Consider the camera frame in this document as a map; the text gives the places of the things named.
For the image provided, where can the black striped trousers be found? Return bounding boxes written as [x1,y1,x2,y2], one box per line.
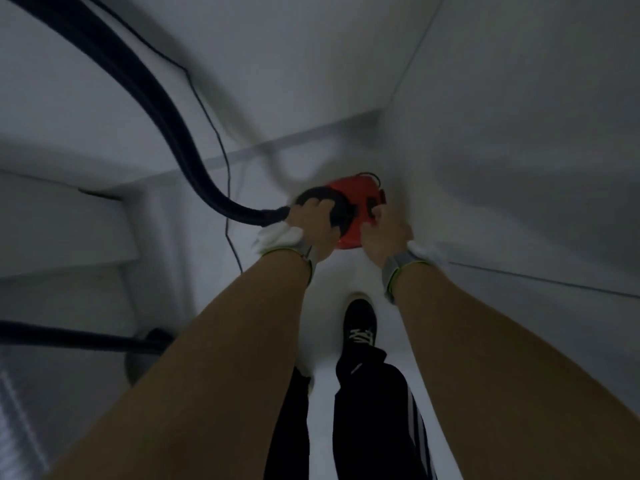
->
[263,344,440,480]

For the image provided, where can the red vacuum cleaner body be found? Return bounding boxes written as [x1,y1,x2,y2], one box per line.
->
[293,173,389,251]

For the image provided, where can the white wrist tracker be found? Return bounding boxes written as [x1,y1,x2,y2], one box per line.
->
[405,239,449,268]
[252,222,306,258]

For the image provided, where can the grey left wrist band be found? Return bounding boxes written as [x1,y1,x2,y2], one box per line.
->
[259,243,321,285]

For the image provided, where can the black right shoe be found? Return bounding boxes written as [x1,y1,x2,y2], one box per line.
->
[343,297,379,349]

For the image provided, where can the white right wrist tracker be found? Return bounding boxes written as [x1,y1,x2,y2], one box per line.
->
[405,239,449,268]

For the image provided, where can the white left wrist tracker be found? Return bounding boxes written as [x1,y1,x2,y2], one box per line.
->
[252,222,306,258]

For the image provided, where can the black power cable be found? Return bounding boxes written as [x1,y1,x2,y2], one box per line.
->
[79,0,245,275]

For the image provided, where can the person's right forearm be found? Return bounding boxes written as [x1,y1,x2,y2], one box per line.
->
[392,262,640,480]

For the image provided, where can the person's right hand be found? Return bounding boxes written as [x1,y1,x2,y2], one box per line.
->
[359,203,415,269]

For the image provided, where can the white bed frame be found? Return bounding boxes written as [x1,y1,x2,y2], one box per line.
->
[0,264,146,345]

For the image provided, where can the white bedside table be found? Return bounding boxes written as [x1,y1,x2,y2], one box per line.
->
[0,24,261,281]

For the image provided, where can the bed with checked sheet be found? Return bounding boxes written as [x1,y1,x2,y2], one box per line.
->
[0,359,56,480]

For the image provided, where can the white wardrobe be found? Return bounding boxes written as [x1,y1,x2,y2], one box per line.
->
[382,0,640,411]

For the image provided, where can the black vacuum hose and wand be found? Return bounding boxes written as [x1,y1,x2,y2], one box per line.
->
[0,319,179,387]
[0,0,293,227]

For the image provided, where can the person's left forearm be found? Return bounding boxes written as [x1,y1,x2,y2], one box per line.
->
[47,252,316,480]

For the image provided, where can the person's left hand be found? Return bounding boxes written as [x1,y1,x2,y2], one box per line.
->
[286,198,342,265]

